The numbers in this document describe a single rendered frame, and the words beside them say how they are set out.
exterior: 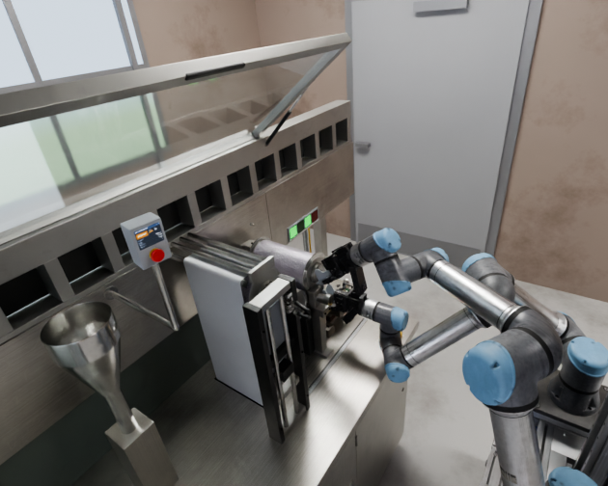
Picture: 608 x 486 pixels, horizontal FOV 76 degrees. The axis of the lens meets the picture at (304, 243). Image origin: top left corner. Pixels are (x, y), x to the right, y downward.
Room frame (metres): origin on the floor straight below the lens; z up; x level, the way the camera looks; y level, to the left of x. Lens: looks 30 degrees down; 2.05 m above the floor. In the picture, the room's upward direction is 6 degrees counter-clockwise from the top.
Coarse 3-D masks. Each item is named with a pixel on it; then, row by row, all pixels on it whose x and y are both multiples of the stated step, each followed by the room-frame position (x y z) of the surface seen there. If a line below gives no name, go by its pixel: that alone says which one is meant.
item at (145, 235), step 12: (144, 216) 0.76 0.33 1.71; (156, 216) 0.76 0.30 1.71; (132, 228) 0.71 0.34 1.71; (144, 228) 0.72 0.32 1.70; (156, 228) 0.74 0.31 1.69; (132, 240) 0.71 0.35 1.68; (144, 240) 0.72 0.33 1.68; (156, 240) 0.74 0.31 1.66; (132, 252) 0.72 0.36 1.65; (144, 252) 0.71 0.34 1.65; (156, 252) 0.72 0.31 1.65; (168, 252) 0.75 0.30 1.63; (144, 264) 0.71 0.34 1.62
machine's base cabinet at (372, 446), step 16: (384, 384) 1.03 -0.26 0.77; (400, 384) 1.16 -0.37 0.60; (384, 400) 1.03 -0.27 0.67; (400, 400) 1.17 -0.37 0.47; (368, 416) 0.92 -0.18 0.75; (384, 416) 1.04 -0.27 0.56; (400, 416) 1.19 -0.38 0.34; (368, 432) 0.92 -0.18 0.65; (384, 432) 1.04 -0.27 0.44; (400, 432) 1.20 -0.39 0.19; (352, 448) 0.82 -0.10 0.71; (368, 448) 0.92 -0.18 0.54; (384, 448) 1.05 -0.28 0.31; (336, 464) 0.74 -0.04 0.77; (352, 464) 0.82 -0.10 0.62; (368, 464) 0.92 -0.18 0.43; (384, 464) 1.05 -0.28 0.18; (336, 480) 0.73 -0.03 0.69; (352, 480) 0.81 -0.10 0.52; (368, 480) 0.92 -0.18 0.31
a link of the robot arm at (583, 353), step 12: (576, 336) 0.94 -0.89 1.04; (564, 348) 0.91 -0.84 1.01; (576, 348) 0.88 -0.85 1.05; (588, 348) 0.87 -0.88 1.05; (600, 348) 0.87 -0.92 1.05; (564, 360) 0.89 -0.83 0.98; (576, 360) 0.85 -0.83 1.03; (588, 360) 0.83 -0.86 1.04; (600, 360) 0.83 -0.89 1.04; (564, 372) 0.87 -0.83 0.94; (576, 372) 0.83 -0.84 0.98; (588, 372) 0.82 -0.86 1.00; (600, 372) 0.81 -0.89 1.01; (576, 384) 0.83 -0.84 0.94; (588, 384) 0.81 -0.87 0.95; (600, 384) 0.81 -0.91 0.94
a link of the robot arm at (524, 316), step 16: (416, 256) 0.96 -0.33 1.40; (432, 256) 0.95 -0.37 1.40; (432, 272) 0.91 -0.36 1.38; (448, 272) 0.88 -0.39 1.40; (464, 272) 0.87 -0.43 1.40; (448, 288) 0.84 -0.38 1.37; (464, 288) 0.81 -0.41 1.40; (480, 288) 0.79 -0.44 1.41; (464, 304) 0.79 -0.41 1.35; (480, 304) 0.75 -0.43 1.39; (496, 304) 0.72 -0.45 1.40; (512, 304) 0.71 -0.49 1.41; (496, 320) 0.70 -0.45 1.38; (512, 320) 0.66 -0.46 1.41; (528, 320) 0.64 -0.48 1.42; (544, 320) 0.64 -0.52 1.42; (544, 336) 0.59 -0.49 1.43; (560, 352) 0.56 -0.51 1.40
